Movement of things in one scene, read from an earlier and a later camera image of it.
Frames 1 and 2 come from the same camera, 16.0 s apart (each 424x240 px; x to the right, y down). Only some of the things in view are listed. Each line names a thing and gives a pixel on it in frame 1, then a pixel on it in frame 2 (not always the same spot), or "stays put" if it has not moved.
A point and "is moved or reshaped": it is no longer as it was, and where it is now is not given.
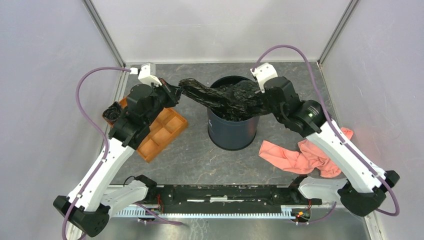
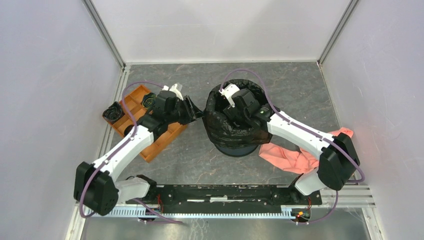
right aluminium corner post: x=347 y=13 stays put
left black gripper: x=173 y=93 -> x=193 y=112
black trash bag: x=234 y=100 is moved or reshaped
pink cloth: x=307 y=159 stays put
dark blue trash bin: x=231 y=135 -> x=236 y=152
